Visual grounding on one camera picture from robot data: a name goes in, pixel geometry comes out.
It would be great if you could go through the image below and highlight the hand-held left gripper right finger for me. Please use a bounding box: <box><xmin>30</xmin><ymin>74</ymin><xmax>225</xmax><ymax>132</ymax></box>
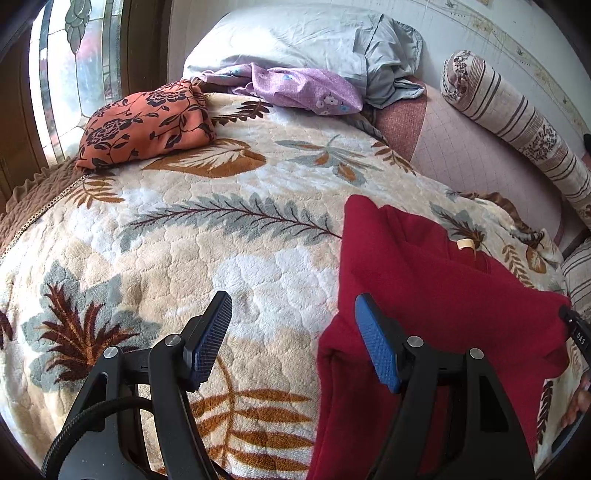
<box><xmin>355</xmin><ymin>294</ymin><xmax>536</xmax><ymax>480</ymax></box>

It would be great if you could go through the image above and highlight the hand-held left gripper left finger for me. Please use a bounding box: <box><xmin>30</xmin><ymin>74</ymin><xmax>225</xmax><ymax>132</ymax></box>
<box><xmin>60</xmin><ymin>291</ymin><xmax>234</xmax><ymax>480</ymax></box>

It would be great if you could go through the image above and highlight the red knit garment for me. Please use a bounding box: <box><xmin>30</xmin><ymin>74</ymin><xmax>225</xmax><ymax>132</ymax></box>
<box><xmin>307</xmin><ymin>195</ymin><xmax>573</xmax><ymax>480</ymax></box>

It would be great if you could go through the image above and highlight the person's right hand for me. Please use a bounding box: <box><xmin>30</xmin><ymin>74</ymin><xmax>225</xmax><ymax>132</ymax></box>
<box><xmin>560</xmin><ymin>382</ymin><xmax>591</xmax><ymax>431</ymax></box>

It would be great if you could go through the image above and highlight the striped cushion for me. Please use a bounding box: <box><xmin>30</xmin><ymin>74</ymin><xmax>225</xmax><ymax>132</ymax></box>
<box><xmin>561</xmin><ymin>240</ymin><xmax>591</xmax><ymax>319</ymax></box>

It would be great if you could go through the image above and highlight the leaf print fleece blanket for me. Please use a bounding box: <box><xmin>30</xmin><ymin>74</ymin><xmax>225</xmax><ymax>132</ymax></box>
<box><xmin>0</xmin><ymin>90</ymin><xmax>570</xmax><ymax>478</ymax></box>

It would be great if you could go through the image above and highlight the pink quilted bedsheet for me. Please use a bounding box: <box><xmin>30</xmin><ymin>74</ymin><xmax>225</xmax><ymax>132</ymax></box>
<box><xmin>369</xmin><ymin>80</ymin><xmax>578</xmax><ymax>246</ymax></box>

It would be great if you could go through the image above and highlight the striped floral bolster pillow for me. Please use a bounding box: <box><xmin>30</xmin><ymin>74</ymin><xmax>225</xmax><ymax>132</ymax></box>
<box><xmin>441</xmin><ymin>51</ymin><xmax>591</xmax><ymax>216</ymax></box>

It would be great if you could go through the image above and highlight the brown quilted bed cover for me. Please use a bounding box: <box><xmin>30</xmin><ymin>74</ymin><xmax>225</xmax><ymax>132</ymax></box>
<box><xmin>0</xmin><ymin>159</ymin><xmax>86</xmax><ymax>259</ymax></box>

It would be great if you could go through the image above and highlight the orange floral cloth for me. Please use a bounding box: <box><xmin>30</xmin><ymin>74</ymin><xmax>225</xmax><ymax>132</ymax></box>
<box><xmin>76</xmin><ymin>79</ymin><xmax>218</xmax><ymax>174</ymax></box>

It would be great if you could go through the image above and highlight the purple floral cloth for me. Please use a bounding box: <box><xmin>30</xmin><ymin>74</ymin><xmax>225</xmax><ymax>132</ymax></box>
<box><xmin>198</xmin><ymin>64</ymin><xmax>363</xmax><ymax>116</ymax></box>

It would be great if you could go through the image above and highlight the stained glass window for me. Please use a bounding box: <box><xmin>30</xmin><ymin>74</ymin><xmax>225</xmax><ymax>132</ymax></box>
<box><xmin>28</xmin><ymin>0</ymin><xmax>136</xmax><ymax>168</ymax></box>

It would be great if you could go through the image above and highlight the grey-blue pillow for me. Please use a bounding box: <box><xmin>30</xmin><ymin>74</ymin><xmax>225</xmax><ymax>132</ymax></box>
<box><xmin>182</xmin><ymin>9</ymin><xmax>428</xmax><ymax>110</ymax></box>

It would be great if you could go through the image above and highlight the black braided cable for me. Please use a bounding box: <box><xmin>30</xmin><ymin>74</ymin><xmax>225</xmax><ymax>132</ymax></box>
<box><xmin>41</xmin><ymin>396</ymin><xmax>155</xmax><ymax>480</ymax></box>

